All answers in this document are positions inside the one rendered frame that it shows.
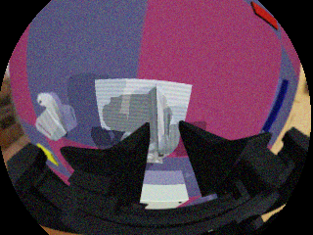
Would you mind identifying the yellow flat rectangular plate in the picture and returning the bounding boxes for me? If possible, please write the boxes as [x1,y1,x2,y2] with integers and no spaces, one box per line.
[36,142,59,165]

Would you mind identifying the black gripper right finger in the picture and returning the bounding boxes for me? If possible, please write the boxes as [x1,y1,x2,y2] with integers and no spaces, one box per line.
[179,121,271,197]

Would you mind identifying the red flat bar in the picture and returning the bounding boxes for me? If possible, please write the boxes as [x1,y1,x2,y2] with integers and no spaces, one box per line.
[250,1,279,30]

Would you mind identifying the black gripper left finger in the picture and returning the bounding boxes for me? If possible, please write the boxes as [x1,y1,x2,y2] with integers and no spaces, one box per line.
[60,122,152,204]

